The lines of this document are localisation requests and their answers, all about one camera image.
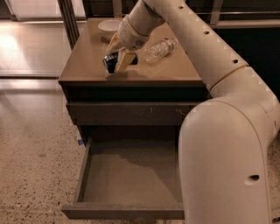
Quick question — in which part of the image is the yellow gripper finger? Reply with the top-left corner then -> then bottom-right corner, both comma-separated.
106,32 -> 123,55
115,49 -> 136,73

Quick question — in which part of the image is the white ceramic bowl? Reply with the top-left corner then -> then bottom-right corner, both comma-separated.
98,19 -> 121,36

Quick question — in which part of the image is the blue tape piece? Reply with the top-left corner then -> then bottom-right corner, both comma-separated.
78,139 -> 84,145

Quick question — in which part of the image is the clear plastic water bottle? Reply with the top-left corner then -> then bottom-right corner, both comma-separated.
143,38 -> 178,65

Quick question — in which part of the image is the blue pepsi can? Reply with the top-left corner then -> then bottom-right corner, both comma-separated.
102,51 -> 138,74

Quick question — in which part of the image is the metal railing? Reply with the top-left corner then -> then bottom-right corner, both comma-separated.
81,0 -> 280,23

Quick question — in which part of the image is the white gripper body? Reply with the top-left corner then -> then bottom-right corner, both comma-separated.
118,15 -> 151,50

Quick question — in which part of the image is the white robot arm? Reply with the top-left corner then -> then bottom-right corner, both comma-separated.
107,0 -> 280,224

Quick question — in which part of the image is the brown drawer cabinet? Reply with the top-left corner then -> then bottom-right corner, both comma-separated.
58,17 -> 211,224

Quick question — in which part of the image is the open middle drawer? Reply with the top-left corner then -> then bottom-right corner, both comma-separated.
61,140 -> 184,220

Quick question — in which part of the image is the closed upper drawer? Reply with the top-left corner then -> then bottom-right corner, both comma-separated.
66,102 -> 197,126

